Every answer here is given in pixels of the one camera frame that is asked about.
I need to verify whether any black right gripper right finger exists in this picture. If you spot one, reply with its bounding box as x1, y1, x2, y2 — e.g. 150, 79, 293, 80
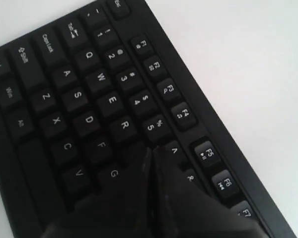
152, 147, 268, 238

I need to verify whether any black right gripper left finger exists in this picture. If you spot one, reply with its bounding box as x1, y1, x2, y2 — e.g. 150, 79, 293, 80
41, 148, 153, 238

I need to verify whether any black acer keyboard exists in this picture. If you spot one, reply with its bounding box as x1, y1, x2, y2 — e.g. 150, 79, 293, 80
0, 0, 295, 238

